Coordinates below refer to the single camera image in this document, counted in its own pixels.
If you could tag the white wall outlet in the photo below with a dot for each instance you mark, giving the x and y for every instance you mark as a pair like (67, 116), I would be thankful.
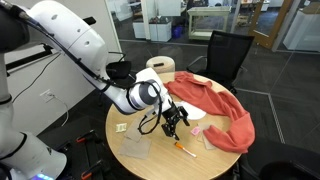
(46, 95)

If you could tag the pink sticky label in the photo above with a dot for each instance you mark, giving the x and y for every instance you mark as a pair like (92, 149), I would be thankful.
(195, 130)

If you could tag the red cloth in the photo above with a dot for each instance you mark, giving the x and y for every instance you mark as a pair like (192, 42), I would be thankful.
(216, 100)

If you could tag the black wall rail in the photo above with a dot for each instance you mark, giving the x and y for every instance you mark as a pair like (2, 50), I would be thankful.
(30, 57)

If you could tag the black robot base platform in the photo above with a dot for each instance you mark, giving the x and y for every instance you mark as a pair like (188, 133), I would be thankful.
(71, 156)

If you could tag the orange marker with black cap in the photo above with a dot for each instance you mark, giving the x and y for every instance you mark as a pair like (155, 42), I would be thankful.
(185, 150)

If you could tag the small white tag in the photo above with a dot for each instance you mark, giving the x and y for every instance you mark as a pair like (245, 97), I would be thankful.
(121, 127)

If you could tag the beige metal cart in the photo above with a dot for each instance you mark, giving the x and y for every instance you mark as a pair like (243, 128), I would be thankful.
(208, 21)

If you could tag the white low cabinet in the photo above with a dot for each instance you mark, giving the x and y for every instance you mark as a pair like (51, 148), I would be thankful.
(156, 30)

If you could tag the white counter block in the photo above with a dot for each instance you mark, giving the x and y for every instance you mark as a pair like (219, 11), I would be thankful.
(303, 30)

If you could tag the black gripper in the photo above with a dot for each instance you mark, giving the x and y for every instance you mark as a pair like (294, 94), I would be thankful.
(171, 116)

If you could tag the blue bin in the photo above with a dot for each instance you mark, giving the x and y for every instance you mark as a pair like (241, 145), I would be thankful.
(176, 31)

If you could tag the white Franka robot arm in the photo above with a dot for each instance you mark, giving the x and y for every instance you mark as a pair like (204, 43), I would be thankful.
(66, 36)

